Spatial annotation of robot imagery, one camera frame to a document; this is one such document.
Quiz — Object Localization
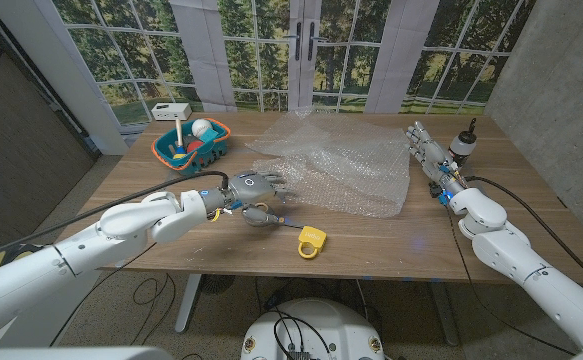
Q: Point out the orange grey handled scissors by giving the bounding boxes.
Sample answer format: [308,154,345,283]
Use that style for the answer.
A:
[255,202,306,230]

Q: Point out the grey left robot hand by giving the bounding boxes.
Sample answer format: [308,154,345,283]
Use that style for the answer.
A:
[198,170,292,229]

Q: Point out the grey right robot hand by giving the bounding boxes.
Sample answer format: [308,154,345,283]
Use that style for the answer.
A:
[404,119,468,201]

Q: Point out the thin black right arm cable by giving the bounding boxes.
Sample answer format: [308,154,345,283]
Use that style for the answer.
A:
[443,204,580,355]

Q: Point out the black torso cables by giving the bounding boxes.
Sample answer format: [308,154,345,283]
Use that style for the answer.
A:
[265,307,332,354]

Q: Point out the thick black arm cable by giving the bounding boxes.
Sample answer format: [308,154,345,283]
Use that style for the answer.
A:
[465,175,583,296]
[0,170,231,264]

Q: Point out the clear bubble wrap sheet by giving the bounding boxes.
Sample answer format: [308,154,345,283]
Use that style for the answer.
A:
[245,108,412,219]

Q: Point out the teal basket orange rim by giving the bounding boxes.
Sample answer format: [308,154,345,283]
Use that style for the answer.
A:
[151,117,232,176]

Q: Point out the clear dispenser bottle black cap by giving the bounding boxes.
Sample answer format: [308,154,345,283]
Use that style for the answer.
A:
[448,117,478,166]

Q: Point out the yellow padlock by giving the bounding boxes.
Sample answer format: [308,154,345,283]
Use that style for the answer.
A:
[297,225,328,260]

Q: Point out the black ribbed round object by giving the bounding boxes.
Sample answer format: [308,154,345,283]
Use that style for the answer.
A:
[199,273,236,295]

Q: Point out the white power box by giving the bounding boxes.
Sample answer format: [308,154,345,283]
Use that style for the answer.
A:
[150,102,193,122]

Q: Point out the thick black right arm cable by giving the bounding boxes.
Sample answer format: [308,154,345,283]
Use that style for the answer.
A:
[465,175,583,296]

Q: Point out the white baseball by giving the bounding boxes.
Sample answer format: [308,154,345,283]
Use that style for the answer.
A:
[191,118,214,139]

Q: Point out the grey table leg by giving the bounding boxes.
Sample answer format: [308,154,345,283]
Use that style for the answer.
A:
[428,282,461,347]

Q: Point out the wooden handled toy mallet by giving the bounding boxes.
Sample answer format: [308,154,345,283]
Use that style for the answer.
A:
[173,118,187,160]

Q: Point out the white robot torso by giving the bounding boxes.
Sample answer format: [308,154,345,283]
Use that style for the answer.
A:
[240,298,386,360]

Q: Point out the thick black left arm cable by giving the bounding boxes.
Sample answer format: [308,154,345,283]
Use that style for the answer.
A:
[0,170,231,264]

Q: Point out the printed forest window backdrop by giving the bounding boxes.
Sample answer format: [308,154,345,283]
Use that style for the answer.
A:
[50,0,540,126]

